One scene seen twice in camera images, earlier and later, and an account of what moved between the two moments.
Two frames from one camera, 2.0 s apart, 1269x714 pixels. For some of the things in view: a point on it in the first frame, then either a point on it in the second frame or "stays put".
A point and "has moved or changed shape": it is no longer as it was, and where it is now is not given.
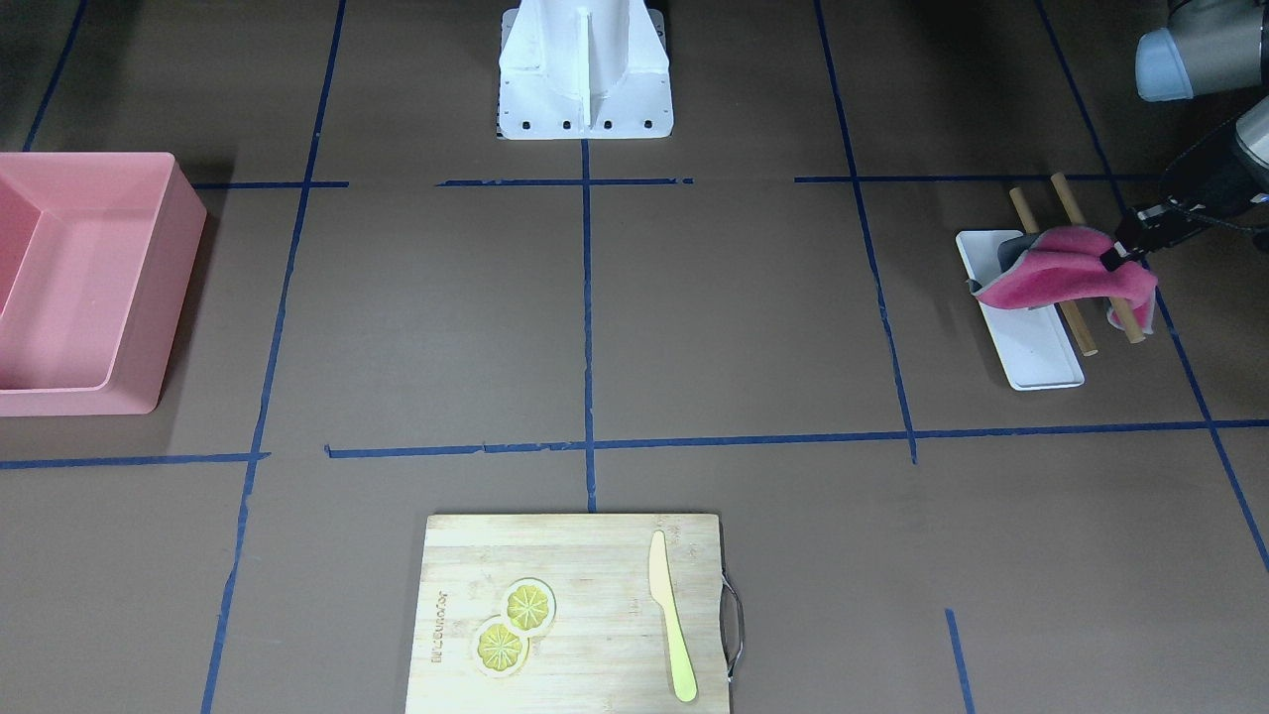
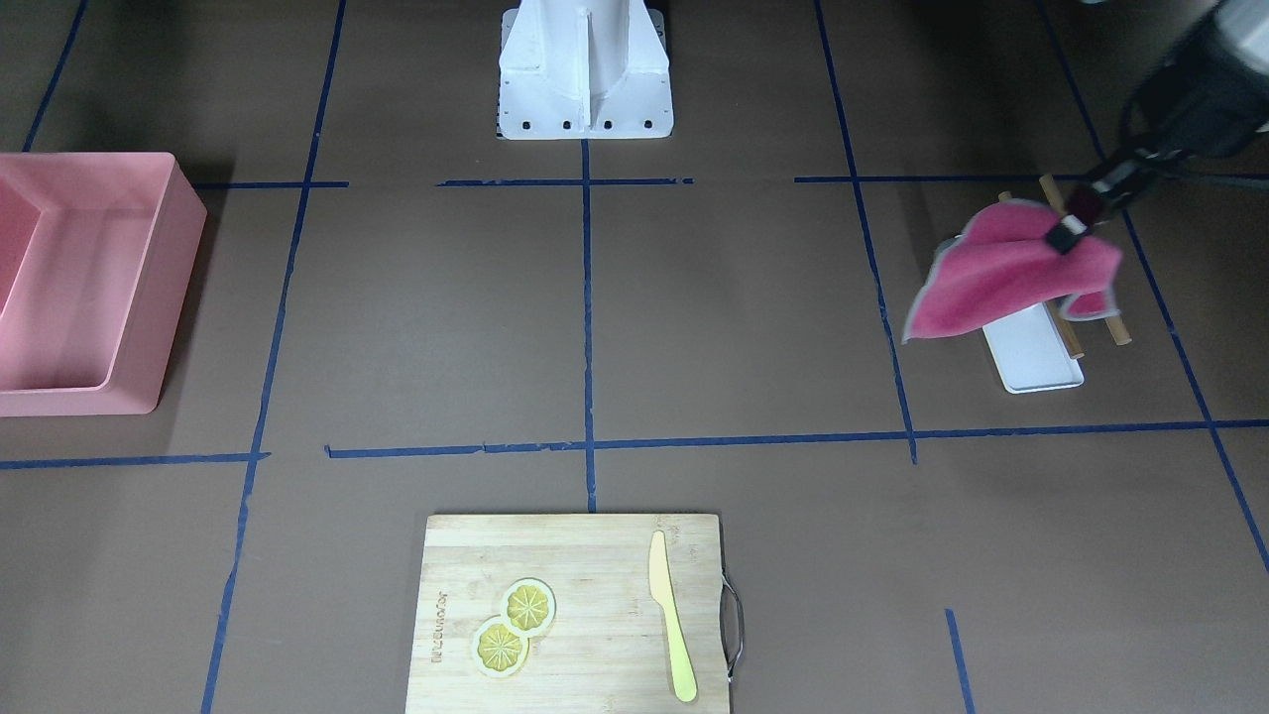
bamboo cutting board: x=607 y=651 stays put
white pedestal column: x=585 y=69 stays put
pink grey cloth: x=1062 y=267 has moved or changed shape
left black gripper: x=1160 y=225 to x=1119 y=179
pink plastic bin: x=99 y=258 stays put
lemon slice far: x=528 y=606 stays put
